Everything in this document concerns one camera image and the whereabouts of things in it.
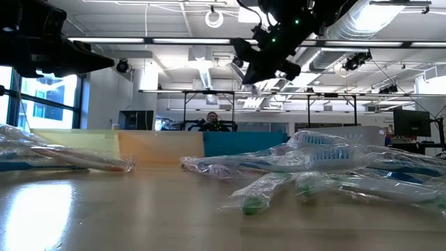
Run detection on black computer monitor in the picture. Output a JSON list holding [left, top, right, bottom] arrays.
[[393, 109, 432, 138]]

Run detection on dark desk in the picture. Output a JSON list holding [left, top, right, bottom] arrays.
[[385, 141, 446, 154]]

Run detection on black metal gantry frame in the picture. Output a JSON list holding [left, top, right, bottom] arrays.
[[306, 92, 358, 127], [182, 89, 236, 132]]

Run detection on white coiled cable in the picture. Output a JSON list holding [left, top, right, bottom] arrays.
[[204, 9, 225, 29]]

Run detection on yellow plastic bin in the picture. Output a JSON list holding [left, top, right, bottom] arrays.
[[30, 128, 121, 163]]

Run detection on person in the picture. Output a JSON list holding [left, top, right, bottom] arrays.
[[204, 111, 224, 132]]

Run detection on green toothbrush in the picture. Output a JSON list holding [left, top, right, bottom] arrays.
[[221, 172, 297, 215], [295, 171, 341, 201], [339, 176, 446, 210]]

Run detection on teal plastic bin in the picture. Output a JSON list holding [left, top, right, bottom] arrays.
[[203, 131, 289, 158]]

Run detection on orange plastic bin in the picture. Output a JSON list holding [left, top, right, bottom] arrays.
[[117, 130, 206, 165]]

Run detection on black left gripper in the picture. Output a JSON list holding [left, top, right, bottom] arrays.
[[0, 33, 116, 79]]

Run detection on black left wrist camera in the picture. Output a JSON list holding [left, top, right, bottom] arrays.
[[34, 1, 68, 40]]

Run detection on orange toothbrush in clear wrapper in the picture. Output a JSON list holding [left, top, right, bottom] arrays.
[[30, 143, 135, 173]]

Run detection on white perforated plastic basket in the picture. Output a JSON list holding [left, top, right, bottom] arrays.
[[298, 125, 387, 148]]

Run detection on long ceiling light strip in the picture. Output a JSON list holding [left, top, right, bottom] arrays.
[[68, 36, 446, 49]]

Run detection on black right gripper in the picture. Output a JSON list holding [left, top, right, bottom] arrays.
[[243, 20, 316, 84]]

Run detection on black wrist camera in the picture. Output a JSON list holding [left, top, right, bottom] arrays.
[[34, 1, 68, 40], [231, 37, 261, 63]]

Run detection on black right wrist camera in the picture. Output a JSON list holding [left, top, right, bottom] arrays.
[[231, 37, 261, 63]]

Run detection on black flat screen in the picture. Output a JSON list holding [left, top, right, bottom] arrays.
[[117, 109, 155, 131]]

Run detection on large window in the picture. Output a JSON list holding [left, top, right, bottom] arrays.
[[0, 66, 85, 132]]

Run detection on pile of bagged toothbrushes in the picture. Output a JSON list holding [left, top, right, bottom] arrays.
[[180, 155, 252, 181]]

